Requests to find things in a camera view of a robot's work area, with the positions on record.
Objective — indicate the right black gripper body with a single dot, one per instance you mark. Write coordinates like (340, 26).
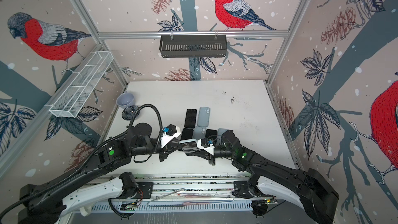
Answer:
(221, 152)

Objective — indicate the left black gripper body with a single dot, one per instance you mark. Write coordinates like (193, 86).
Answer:
(165, 151)

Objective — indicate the black phone from case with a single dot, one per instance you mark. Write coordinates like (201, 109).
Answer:
(187, 134)

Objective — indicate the black uncased phone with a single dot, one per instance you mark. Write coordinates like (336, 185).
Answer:
(211, 134)
(190, 119)

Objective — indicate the light blue phone case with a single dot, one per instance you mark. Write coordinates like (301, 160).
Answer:
(199, 133)

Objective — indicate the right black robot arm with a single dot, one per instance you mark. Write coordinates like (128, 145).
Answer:
(308, 190)

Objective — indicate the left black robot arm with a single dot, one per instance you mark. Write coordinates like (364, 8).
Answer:
(44, 204)

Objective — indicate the dark grey flower dish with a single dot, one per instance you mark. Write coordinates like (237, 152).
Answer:
(130, 112)

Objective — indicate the lavender bowl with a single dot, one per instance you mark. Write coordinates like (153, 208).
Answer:
(125, 100)

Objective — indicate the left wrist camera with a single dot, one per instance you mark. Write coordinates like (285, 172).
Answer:
(169, 133)

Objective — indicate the aluminium front rail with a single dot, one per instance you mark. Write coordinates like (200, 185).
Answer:
(194, 195)

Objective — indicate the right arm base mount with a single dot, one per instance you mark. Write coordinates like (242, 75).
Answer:
(243, 189)

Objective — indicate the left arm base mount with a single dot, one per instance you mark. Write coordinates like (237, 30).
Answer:
(136, 191)

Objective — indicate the black wire wall basket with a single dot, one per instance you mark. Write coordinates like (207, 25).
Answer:
(193, 46)

